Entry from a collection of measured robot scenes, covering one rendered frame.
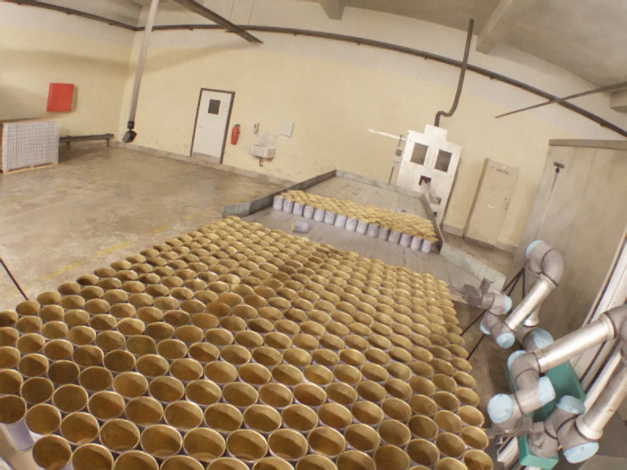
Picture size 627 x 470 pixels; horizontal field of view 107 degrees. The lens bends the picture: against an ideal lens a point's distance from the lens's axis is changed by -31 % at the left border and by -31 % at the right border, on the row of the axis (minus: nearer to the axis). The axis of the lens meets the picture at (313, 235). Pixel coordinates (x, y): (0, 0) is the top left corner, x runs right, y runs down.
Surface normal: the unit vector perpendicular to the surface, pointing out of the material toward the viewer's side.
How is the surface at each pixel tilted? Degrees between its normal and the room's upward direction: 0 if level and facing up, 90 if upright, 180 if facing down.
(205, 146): 90
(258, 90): 90
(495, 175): 90
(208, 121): 90
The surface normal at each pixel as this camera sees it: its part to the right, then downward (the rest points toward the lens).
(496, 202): -0.26, 0.26
